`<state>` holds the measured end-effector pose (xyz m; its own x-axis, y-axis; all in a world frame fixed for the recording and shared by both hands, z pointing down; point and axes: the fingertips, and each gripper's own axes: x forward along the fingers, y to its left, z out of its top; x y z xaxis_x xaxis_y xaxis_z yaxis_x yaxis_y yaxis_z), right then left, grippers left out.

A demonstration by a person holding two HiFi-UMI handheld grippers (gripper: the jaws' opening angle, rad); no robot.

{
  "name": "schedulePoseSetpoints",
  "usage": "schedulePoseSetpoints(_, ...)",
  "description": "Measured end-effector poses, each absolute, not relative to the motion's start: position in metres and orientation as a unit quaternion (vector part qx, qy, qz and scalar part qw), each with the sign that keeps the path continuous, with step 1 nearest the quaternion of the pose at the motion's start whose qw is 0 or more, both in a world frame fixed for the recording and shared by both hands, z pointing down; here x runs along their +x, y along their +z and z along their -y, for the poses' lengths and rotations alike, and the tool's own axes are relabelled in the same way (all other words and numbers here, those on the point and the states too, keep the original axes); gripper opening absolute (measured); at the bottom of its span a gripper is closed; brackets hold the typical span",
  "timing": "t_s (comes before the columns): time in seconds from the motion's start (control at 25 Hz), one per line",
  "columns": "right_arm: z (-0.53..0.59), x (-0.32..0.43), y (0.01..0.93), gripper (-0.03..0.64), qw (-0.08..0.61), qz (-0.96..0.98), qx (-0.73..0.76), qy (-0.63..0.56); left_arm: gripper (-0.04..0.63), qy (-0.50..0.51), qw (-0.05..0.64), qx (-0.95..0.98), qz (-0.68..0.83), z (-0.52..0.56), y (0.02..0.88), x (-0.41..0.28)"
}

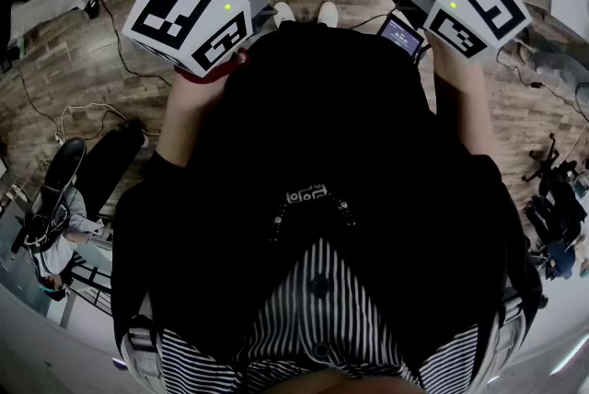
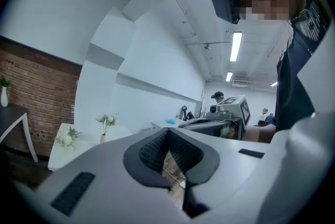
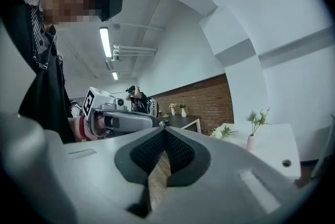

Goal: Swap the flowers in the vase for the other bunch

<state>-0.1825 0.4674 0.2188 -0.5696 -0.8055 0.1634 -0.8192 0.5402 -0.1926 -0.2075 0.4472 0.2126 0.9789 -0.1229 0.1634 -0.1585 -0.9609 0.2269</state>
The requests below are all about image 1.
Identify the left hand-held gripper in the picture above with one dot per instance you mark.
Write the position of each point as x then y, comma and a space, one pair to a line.
184, 19

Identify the person's left forearm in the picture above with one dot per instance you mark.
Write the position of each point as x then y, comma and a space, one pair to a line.
188, 116

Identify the person's right forearm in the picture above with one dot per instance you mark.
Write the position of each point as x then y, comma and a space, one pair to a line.
465, 107

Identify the person's left white shoe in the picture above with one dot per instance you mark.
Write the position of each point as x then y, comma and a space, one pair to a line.
284, 11

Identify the person's white shoe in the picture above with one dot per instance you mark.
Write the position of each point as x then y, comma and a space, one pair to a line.
327, 12
284, 11

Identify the small black display device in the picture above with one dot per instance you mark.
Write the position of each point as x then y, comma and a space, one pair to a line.
401, 37

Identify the person's right white shoe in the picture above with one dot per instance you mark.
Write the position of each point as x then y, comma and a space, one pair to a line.
327, 12

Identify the black and white sneaker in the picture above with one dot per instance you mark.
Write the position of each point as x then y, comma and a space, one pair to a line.
93, 3

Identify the grey cloth heap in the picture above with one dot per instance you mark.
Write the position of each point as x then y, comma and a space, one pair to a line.
557, 61

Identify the person's black garment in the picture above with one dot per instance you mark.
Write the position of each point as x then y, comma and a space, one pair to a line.
322, 130

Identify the glossy black shoe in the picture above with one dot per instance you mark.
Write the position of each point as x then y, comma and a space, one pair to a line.
66, 162

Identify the black office chair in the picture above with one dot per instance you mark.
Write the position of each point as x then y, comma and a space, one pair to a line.
559, 208

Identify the person's striped shirt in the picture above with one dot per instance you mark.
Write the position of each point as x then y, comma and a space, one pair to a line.
322, 314

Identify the person's chin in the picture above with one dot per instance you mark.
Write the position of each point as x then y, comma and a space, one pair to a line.
345, 380

